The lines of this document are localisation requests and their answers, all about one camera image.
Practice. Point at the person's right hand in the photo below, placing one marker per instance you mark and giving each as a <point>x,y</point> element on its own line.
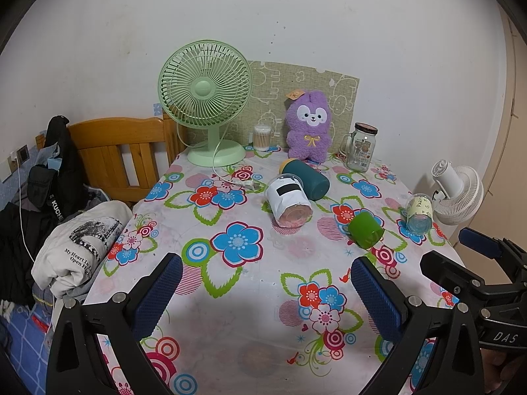
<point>504,372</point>

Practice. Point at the beige door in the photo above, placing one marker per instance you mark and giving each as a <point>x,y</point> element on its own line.
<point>508,131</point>

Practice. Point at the blue checked bed sheet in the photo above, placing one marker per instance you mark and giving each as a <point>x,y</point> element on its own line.
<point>24,345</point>

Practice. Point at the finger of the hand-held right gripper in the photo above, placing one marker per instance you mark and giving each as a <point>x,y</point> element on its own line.
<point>477,242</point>
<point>448,269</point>

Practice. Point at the black jacket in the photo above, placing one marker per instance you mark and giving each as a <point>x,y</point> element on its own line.
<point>61,189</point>

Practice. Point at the wall socket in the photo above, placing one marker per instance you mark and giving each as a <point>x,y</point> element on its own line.
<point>20,156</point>

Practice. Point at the folded white printed shirt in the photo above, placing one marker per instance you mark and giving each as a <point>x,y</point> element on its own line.
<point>80,236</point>

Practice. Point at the black bag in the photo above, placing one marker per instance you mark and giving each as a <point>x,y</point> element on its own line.
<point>39,187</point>

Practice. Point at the green patterned mat board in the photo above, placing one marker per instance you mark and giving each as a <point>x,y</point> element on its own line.
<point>271,86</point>

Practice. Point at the small white fan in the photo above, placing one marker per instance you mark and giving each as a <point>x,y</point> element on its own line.
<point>461,193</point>

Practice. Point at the clear cotton swab box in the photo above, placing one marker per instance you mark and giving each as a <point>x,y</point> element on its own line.
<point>262,138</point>

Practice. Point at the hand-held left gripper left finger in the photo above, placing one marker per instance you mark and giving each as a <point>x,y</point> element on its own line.
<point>159,294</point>

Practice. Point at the purple plush toy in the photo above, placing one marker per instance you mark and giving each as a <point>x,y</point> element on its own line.
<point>308,131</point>

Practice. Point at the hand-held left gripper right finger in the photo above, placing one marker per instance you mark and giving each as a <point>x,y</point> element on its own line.
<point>375,298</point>

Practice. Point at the green desk fan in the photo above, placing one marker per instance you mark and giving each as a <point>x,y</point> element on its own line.
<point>204,88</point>

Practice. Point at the pile of dark clothes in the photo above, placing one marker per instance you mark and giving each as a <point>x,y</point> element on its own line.
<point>16,251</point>

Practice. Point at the floral tablecloth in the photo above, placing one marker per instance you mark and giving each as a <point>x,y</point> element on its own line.
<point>247,288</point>

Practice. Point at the small green cup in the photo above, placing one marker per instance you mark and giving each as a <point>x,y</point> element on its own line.
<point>364,229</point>

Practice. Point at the white cup with black label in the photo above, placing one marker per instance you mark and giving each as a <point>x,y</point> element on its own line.
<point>288,201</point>

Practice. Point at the glass jar mug with lid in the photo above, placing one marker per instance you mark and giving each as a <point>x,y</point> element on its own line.
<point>362,150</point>

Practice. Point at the teal cup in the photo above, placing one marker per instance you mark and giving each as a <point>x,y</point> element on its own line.
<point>313,179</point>

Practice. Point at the wooden chair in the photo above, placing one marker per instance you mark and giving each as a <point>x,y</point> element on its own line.
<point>107,142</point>

